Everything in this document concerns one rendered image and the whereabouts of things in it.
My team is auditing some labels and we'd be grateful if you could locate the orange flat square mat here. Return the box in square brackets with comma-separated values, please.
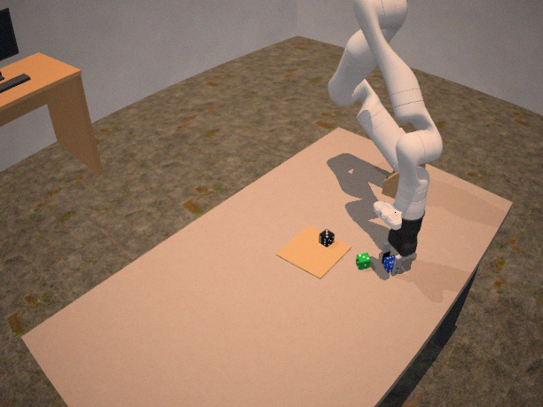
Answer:
[276, 226, 351, 279]

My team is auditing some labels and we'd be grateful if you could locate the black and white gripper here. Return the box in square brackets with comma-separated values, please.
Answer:
[374, 193, 427, 276]

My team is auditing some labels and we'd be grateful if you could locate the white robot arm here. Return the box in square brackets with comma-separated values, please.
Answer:
[328, 0, 443, 202]

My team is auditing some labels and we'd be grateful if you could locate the black die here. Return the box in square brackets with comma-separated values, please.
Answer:
[319, 229, 334, 247]

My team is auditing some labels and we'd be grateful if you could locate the green die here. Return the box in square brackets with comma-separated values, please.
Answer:
[356, 253, 371, 270]

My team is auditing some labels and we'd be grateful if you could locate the blue die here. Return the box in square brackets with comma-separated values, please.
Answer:
[382, 255, 395, 273]

